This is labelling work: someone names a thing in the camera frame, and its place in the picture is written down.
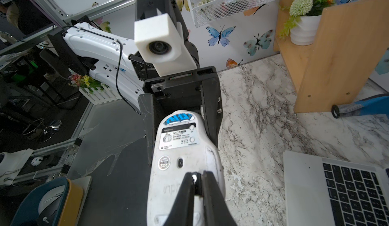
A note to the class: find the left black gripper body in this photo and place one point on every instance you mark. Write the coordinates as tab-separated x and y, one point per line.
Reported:
196	91

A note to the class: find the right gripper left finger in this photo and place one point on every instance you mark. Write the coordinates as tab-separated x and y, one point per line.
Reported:
181	213

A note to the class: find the white picket flower box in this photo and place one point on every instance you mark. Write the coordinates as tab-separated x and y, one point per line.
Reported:
95	91

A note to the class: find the silver laptop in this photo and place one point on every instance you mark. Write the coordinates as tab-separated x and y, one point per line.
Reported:
327	192

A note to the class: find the white wireless mouse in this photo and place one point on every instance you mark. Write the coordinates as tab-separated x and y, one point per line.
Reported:
182	145

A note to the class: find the wooden corner shelf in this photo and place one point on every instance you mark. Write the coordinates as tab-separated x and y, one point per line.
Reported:
350	41

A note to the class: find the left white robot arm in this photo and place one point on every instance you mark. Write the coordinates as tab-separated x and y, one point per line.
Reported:
156	72

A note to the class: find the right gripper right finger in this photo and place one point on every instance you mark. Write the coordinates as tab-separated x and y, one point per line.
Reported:
216	212

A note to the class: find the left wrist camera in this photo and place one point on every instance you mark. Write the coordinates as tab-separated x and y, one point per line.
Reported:
161	36

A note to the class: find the white pot green plant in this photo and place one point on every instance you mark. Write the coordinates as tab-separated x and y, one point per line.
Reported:
303	21

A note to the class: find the yellow blue bowl outside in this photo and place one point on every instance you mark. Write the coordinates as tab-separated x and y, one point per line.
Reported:
55	203

